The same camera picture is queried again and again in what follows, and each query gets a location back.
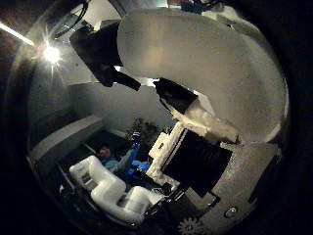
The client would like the black cable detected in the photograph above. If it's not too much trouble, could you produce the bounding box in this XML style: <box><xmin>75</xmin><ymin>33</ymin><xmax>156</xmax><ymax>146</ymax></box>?
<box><xmin>53</xmin><ymin>1</ymin><xmax>91</xmax><ymax>38</ymax></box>

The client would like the ceiling light strip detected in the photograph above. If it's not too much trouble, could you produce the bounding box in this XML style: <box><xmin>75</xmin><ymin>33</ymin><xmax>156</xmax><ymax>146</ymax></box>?
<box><xmin>0</xmin><ymin>22</ymin><xmax>36</xmax><ymax>47</ymax></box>

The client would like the person in blue shirt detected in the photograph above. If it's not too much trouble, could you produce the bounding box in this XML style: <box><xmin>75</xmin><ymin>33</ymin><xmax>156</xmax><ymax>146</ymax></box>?
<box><xmin>97</xmin><ymin>130</ymin><xmax>153</xmax><ymax>179</ymax></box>

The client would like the white spray bottle black head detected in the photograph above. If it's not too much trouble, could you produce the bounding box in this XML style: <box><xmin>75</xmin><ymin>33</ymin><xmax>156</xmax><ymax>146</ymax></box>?
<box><xmin>69</xmin><ymin>7</ymin><xmax>291</xmax><ymax>145</ymax></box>

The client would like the round ceiling lamp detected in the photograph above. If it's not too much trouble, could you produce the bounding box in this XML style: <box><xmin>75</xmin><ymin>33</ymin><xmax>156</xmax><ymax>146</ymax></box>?
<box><xmin>40</xmin><ymin>42</ymin><xmax>65</xmax><ymax>68</ymax></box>

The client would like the dark potted plant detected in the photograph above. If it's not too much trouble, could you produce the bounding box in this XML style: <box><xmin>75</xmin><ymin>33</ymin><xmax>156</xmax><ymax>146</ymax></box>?
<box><xmin>125</xmin><ymin>117</ymin><xmax>164</xmax><ymax>145</ymax></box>

